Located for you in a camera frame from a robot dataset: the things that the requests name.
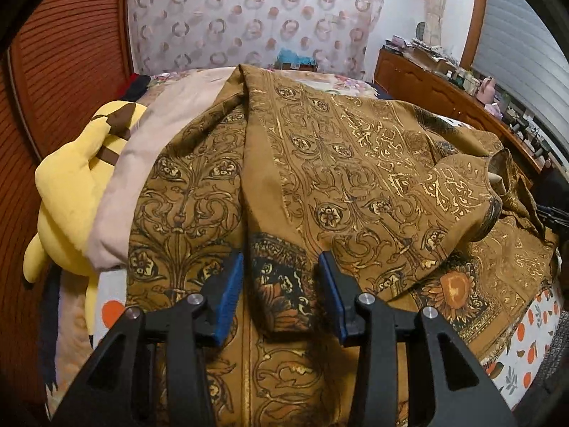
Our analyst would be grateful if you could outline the brown gold patterned shirt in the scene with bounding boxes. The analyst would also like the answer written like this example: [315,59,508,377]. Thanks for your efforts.
[127,65,557,426]

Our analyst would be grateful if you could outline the cardboard box with clutter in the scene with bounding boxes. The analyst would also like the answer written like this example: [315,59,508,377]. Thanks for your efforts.
[402,39,459,75]

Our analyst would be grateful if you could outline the floral quilt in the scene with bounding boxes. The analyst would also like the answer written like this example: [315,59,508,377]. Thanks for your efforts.
[138,67,379,105]

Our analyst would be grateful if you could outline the orange print bed sheet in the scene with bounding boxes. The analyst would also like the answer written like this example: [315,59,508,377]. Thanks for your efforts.
[92,269,564,409]

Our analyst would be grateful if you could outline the grey window blind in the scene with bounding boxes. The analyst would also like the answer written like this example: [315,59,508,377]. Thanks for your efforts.
[474,0,568,147]

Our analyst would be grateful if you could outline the wooden louvered wardrobe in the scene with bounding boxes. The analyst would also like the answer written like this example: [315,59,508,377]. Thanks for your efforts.
[1,0,132,409]

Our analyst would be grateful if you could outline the yellow plush toy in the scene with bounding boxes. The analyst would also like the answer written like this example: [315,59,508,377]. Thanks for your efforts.
[23,100,145,336]

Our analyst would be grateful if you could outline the circle pattern lace curtain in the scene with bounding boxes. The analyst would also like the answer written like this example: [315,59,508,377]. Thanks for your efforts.
[128,0,385,79]

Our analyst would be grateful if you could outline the beige side curtain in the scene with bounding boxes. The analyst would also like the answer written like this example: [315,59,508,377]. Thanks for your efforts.
[421,0,452,47]

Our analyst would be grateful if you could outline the wooden sideboard cabinet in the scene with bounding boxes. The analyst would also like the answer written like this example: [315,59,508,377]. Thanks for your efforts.
[373,48,554,183]

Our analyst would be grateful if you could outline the pink bottle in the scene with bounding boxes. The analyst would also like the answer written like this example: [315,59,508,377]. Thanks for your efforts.
[477,76,496,105]

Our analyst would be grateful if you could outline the blue item on box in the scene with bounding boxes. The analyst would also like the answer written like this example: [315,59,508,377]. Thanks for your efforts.
[274,48,318,72]

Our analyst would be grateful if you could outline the pink tissue pack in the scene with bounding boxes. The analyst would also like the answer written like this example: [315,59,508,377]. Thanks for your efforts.
[484,102,504,121]

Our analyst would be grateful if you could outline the pink folded garment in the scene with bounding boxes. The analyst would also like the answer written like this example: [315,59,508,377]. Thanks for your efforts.
[87,67,234,273]

